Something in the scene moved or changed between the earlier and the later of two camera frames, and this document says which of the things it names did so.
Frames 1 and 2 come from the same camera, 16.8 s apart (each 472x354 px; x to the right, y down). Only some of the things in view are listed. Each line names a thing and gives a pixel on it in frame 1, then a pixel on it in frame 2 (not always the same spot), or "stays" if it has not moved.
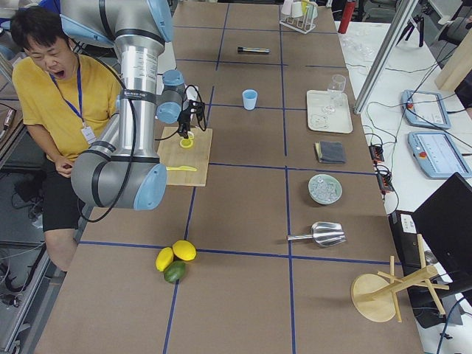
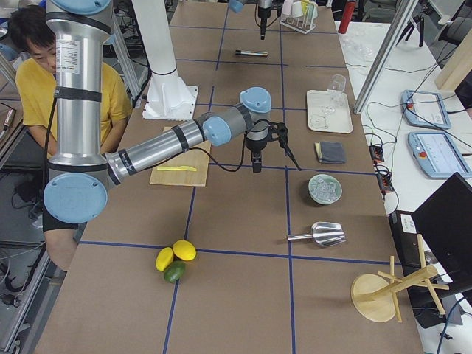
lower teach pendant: [438, 154] stays
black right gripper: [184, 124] -> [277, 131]
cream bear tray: [328, 110] stays
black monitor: [444, 220] stays
